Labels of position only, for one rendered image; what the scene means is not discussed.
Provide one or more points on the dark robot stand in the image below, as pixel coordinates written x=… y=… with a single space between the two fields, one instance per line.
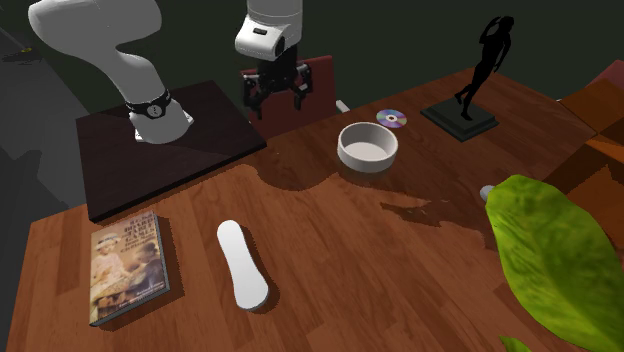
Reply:
x=146 y=166

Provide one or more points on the small green plant leaf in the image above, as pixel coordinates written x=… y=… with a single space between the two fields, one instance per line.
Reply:
x=513 y=345

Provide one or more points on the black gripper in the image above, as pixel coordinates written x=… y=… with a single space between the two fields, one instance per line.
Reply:
x=276 y=70

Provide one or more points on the white oblong flat object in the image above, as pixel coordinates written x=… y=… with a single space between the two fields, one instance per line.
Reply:
x=241 y=268

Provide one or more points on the shiny compact disc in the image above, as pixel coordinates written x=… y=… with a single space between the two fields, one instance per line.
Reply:
x=391 y=118

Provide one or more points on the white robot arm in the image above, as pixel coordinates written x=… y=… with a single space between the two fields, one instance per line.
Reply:
x=141 y=73

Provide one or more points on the large green plant leaf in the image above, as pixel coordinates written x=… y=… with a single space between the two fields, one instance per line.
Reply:
x=556 y=263

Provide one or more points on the dark red chair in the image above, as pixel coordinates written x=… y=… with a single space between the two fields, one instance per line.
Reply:
x=322 y=92

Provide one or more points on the white round bowl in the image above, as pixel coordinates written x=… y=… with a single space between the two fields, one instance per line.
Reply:
x=367 y=148

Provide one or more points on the book with picture cover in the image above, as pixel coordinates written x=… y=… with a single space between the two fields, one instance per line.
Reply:
x=126 y=268

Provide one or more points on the brown wooden table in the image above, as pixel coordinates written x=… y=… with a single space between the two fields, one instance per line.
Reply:
x=365 y=253

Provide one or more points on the black figure statue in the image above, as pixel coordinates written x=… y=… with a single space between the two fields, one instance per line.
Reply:
x=480 y=73

